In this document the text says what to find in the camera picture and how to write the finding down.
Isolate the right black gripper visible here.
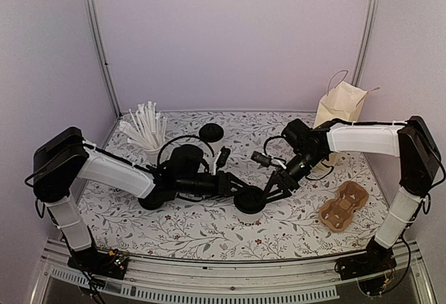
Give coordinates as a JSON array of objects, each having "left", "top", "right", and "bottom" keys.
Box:
[{"left": 261, "top": 149, "right": 325, "bottom": 205}]

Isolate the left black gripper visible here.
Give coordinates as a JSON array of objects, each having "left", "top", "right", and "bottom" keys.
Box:
[{"left": 177, "top": 173, "right": 249, "bottom": 204}]

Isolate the white paper coffee cup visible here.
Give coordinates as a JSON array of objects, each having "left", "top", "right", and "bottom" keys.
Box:
[{"left": 208, "top": 139, "right": 223, "bottom": 155}]

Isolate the black plastic cup lid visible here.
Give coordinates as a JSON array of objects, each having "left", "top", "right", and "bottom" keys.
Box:
[{"left": 199, "top": 123, "right": 224, "bottom": 143}]

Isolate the beige paper takeout bag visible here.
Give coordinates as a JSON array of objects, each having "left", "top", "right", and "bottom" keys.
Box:
[{"left": 314, "top": 70, "right": 380, "bottom": 128}]

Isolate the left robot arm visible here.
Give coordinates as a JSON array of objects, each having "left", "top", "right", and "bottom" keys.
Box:
[{"left": 24, "top": 127, "right": 252, "bottom": 272}]

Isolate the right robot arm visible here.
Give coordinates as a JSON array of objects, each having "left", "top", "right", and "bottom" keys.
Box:
[{"left": 263, "top": 116, "right": 445, "bottom": 273}]

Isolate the floral patterned table mat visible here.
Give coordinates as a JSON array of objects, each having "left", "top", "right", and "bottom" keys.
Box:
[{"left": 78, "top": 112, "right": 387, "bottom": 261}]

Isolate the brown cardboard cup carrier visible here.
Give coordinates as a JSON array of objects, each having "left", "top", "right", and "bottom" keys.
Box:
[{"left": 319, "top": 181, "right": 369, "bottom": 233}]

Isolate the stack of black lids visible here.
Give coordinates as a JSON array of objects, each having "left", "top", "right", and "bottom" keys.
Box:
[{"left": 138, "top": 193, "right": 166, "bottom": 211}]

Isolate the white cup holding straws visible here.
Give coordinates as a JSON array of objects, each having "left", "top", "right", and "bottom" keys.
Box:
[{"left": 144, "top": 146, "right": 168, "bottom": 166}]

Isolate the bundle of wrapped white straws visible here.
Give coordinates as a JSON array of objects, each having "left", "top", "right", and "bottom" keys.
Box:
[{"left": 118, "top": 101, "right": 167, "bottom": 151}]

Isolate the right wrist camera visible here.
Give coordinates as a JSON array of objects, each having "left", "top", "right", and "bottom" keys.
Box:
[{"left": 251, "top": 151, "right": 286, "bottom": 169}]

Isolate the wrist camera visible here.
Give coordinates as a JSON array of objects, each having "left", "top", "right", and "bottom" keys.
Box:
[
  {"left": 251, "top": 151, "right": 286, "bottom": 169},
  {"left": 212, "top": 146, "right": 231, "bottom": 175}
]

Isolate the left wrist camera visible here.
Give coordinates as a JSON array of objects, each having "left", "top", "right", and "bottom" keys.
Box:
[{"left": 212, "top": 146, "right": 231, "bottom": 175}]

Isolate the front aluminium rail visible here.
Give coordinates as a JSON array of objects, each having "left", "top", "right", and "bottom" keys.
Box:
[{"left": 30, "top": 240, "right": 437, "bottom": 303}]

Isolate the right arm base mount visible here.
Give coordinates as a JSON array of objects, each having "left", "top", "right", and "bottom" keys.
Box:
[{"left": 334, "top": 236, "right": 397, "bottom": 280}]

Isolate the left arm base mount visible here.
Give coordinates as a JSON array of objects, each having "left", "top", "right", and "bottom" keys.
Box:
[{"left": 66, "top": 243, "right": 128, "bottom": 280}]

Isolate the right metal frame post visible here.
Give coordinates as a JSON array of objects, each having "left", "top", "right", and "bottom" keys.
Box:
[{"left": 351, "top": 0, "right": 379, "bottom": 87}]

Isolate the metal frame post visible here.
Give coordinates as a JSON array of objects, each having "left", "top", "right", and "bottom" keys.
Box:
[
  {"left": 84, "top": 0, "right": 122, "bottom": 119},
  {"left": 351, "top": 0, "right": 379, "bottom": 87}
]

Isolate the left metal frame post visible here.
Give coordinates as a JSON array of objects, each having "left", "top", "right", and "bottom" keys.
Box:
[{"left": 84, "top": 0, "right": 122, "bottom": 119}]

